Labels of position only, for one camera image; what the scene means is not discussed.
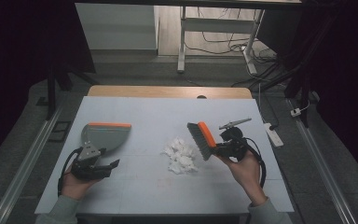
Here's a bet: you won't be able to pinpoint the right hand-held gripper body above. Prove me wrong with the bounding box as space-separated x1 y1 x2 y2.
218 117 253 162

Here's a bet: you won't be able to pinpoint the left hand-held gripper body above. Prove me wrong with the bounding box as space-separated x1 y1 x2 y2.
71 141 111 182

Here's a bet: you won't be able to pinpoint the orange brush with grey bristles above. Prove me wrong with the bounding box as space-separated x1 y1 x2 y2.
186 120 223 161

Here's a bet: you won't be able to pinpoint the grey dustpan with orange edge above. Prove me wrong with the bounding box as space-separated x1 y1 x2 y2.
80 121 132 156

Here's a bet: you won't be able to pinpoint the white paper scraps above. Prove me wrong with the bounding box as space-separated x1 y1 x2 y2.
161 136 200 175

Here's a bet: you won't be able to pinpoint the person's right hand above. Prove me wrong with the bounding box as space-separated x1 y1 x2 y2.
217 148 268 206

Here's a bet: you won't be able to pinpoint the person's left hand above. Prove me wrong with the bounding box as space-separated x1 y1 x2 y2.
61 164 102 202

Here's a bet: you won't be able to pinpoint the white power strip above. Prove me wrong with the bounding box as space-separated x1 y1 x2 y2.
263 122 284 148

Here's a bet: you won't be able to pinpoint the white table cover board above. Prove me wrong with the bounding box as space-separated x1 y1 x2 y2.
34 95 295 217

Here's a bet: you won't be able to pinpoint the black metal stand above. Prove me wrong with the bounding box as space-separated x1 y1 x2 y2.
283 59 313 129
44 60 91 121

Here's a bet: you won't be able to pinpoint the wooden table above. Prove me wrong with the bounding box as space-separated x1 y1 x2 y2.
87 85 254 100

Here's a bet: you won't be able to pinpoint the dark curtain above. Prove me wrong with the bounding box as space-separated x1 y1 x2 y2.
255 0 358 181
0 0 97 171

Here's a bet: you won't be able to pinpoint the white cabinet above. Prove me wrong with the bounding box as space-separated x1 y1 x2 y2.
75 3 159 51

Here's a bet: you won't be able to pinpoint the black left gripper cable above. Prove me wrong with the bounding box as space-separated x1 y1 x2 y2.
57 147 84 198

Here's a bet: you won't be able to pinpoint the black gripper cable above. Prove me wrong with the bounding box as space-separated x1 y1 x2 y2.
244 136 268 189
57 147 84 198

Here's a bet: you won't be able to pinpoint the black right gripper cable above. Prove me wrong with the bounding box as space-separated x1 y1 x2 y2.
244 136 268 189

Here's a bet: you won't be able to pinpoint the black rectangular floor frame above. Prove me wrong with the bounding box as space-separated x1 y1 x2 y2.
48 119 73 144

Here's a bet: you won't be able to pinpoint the black power cable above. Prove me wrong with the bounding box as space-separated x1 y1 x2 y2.
258 83 281 131

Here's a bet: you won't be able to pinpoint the metal floor rail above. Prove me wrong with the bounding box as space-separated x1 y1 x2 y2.
287 98 358 224
0 104 65 224

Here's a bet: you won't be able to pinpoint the white adapter with cable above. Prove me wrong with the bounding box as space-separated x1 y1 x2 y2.
290 100 311 118

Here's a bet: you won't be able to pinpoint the tangle of black floor cables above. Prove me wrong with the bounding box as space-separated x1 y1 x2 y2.
185 7 279 64

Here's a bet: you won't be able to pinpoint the white desk frame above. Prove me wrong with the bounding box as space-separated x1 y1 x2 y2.
176 5 267 76

